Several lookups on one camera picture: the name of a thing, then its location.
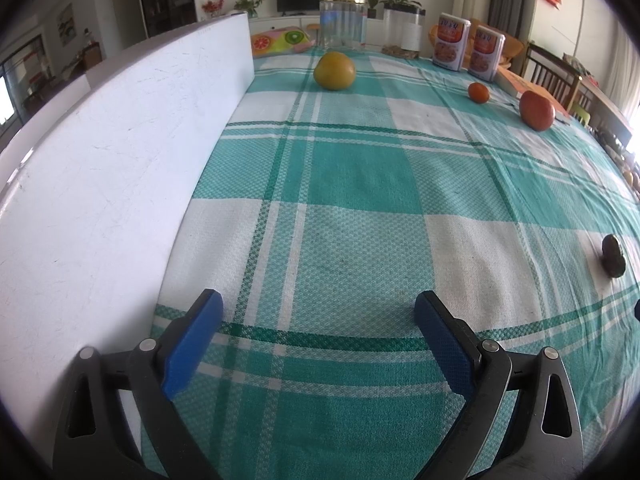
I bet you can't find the dark wooden chair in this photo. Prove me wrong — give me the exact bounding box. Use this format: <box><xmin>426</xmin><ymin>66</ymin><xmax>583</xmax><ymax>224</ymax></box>
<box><xmin>522</xmin><ymin>42</ymin><xmax>584</xmax><ymax>107</ymax></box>
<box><xmin>570</xmin><ymin>91</ymin><xmax>634</xmax><ymax>152</ymax></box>

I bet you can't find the red and white tin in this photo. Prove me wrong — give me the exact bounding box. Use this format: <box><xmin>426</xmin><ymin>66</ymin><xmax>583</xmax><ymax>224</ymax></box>
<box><xmin>469</xmin><ymin>24</ymin><xmax>505</xmax><ymax>82</ymax></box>
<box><xmin>432</xmin><ymin>12</ymin><xmax>471</xmax><ymax>72</ymax></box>

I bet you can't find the fruit-print pouch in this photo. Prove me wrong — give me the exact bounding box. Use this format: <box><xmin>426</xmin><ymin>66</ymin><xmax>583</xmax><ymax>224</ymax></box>
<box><xmin>250</xmin><ymin>26</ymin><xmax>316</xmax><ymax>57</ymax></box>

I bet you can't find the white curtain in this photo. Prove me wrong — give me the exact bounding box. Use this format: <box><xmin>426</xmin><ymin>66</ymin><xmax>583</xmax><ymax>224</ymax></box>
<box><xmin>602</xmin><ymin>5</ymin><xmax>640</xmax><ymax>112</ymax></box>

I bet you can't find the framed wall picture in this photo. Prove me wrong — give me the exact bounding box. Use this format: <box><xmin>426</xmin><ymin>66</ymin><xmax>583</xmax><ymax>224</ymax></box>
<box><xmin>56</xmin><ymin>4</ymin><xmax>76</xmax><ymax>49</ymax></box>

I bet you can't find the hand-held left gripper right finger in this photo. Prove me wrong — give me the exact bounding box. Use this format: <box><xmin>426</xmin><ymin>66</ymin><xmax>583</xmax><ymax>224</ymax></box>
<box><xmin>414</xmin><ymin>289</ymin><xmax>585</xmax><ymax>480</ymax></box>

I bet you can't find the orange book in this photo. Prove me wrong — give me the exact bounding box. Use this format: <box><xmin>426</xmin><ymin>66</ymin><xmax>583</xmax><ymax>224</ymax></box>
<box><xmin>495</xmin><ymin>69</ymin><xmax>571</xmax><ymax>123</ymax></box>

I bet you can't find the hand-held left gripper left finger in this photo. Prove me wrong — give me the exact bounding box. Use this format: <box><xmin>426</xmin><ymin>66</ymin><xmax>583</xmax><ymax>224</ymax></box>
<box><xmin>52</xmin><ymin>288</ymin><xmax>224</xmax><ymax>480</ymax></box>

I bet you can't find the white television console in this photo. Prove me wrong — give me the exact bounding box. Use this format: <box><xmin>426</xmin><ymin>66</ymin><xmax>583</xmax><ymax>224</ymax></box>
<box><xmin>248</xmin><ymin>11</ymin><xmax>322</xmax><ymax>32</ymax></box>

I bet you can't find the orange bean bag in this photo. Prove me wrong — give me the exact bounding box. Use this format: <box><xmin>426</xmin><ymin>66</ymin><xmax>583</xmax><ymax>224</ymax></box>
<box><xmin>501</xmin><ymin>35</ymin><xmax>529</xmax><ymax>62</ymax></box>

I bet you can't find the yellow-green round fruit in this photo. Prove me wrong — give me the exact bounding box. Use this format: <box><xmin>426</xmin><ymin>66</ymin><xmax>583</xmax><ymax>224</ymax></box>
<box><xmin>313</xmin><ymin>51</ymin><xmax>357</xmax><ymax>92</ymax></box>

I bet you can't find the red apple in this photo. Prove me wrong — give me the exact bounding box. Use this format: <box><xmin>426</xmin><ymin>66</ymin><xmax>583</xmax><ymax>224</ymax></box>
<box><xmin>519</xmin><ymin>90</ymin><xmax>557</xmax><ymax>132</ymax></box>

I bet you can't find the teal checked tablecloth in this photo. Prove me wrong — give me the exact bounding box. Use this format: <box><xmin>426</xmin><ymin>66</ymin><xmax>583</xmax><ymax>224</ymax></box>
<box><xmin>140</xmin><ymin>45</ymin><xmax>640</xmax><ymax>480</ymax></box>

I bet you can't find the dark brown water chestnut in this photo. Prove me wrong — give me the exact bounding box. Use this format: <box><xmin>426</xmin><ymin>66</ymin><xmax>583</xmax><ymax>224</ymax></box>
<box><xmin>601</xmin><ymin>234</ymin><xmax>626</xmax><ymax>278</ymax></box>

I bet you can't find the glass jar with gold lid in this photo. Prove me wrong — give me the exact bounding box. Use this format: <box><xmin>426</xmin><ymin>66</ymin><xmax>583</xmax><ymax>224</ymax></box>
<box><xmin>319</xmin><ymin>0</ymin><xmax>367</xmax><ymax>51</ymax></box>

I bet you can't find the clear jar with black lid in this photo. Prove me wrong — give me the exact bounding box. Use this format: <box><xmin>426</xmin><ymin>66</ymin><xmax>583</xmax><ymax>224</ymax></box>
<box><xmin>382</xmin><ymin>3</ymin><xmax>427</xmax><ymax>58</ymax></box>

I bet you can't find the white cardboard box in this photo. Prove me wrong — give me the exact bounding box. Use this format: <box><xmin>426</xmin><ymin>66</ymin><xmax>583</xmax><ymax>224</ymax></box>
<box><xmin>0</xmin><ymin>12</ymin><xmax>256</xmax><ymax>466</ymax></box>

